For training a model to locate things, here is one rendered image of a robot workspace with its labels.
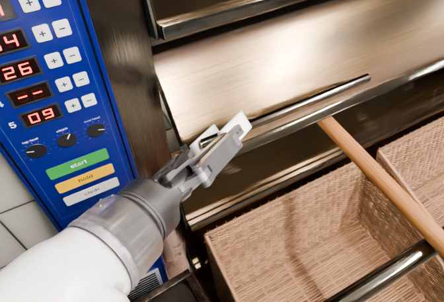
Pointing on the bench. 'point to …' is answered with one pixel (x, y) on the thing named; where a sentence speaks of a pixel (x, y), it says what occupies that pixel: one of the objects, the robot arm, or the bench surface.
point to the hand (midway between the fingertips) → (221, 135)
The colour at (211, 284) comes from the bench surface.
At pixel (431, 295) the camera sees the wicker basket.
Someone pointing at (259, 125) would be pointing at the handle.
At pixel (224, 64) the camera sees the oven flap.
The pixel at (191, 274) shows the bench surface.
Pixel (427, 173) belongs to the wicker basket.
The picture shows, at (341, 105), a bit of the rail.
